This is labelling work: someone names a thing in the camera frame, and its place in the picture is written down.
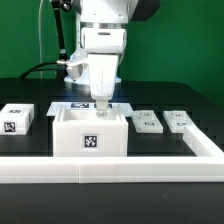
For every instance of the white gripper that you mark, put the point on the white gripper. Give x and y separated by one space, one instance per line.
102 75

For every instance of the white cabinet body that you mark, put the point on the white cabinet body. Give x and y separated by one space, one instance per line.
83 133

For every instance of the white cabinet door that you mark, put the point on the white cabinet door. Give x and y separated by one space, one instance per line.
177 120
146 121

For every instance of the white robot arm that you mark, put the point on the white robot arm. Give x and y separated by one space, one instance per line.
101 38

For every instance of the white cabinet top block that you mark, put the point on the white cabinet top block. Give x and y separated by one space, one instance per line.
15 119

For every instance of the white L-shaped fence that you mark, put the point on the white L-shaped fence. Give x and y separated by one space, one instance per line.
207 165

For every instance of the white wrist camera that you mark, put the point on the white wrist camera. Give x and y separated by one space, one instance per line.
75 66

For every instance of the white marker base plate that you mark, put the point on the white marker base plate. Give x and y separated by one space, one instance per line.
125 107

